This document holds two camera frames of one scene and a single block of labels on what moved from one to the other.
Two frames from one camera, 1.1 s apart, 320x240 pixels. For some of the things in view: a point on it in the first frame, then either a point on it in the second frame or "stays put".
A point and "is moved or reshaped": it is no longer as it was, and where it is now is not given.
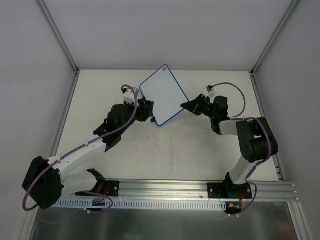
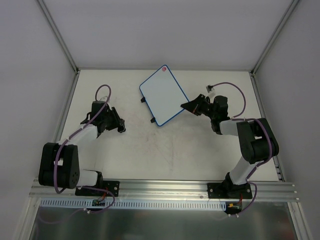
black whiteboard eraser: [149, 103] is moved or reshaped
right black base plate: [224, 190] stays put
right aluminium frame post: [274, 37] stays put
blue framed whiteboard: [161, 87] stays put
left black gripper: [146, 108] -> [114, 119]
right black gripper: [201, 105] stays put
